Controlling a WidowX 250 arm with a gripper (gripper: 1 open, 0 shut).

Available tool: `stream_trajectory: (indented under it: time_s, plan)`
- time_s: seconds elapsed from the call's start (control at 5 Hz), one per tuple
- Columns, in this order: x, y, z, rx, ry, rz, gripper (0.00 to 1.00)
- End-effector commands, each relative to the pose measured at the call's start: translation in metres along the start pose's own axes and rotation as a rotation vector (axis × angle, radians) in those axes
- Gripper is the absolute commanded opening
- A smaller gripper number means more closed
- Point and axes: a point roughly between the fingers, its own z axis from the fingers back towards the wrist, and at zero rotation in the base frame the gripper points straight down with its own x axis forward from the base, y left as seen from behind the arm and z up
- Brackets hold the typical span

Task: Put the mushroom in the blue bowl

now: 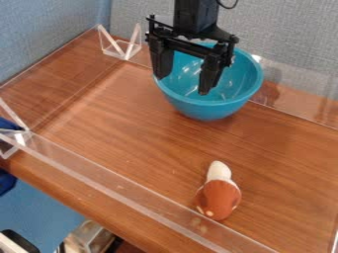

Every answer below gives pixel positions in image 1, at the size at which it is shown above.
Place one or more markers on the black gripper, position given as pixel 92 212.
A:
pixel 191 32

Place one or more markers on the brown white toy mushroom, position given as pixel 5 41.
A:
pixel 219 195

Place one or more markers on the blue plastic bowl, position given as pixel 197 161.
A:
pixel 239 83

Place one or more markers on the clear acrylic back barrier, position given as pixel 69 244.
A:
pixel 299 92

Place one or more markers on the clear acrylic barrier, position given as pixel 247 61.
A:
pixel 299 92
pixel 66 171

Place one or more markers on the clear acrylic front barrier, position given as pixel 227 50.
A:
pixel 66 171

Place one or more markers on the blue cloth object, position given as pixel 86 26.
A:
pixel 6 178

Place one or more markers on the metal object under table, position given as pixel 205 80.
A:
pixel 89 238

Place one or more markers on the black white object bottom-left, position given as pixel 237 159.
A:
pixel 13 243

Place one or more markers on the clear acrylic corner bracket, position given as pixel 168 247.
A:
pixel 117 48

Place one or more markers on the clear acrylic left bracket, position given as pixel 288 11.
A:
pixel 14 137

